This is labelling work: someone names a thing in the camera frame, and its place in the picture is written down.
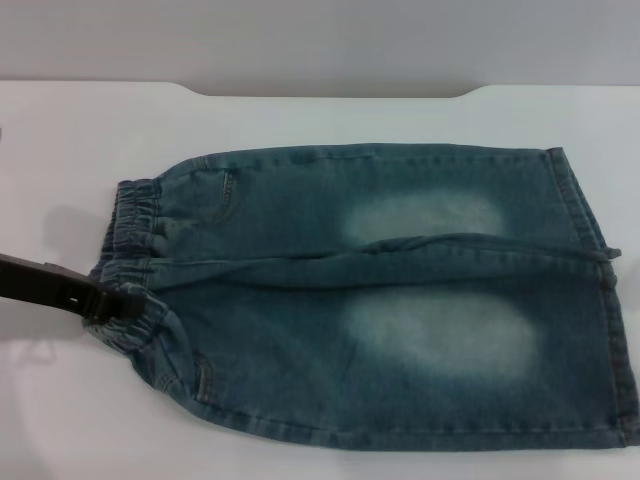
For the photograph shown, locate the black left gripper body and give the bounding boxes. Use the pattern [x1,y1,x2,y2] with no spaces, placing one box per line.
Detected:
[0,252,104,321]

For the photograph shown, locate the blue denim shorts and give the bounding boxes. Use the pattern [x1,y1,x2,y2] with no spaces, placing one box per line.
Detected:
[82,143,632,449]

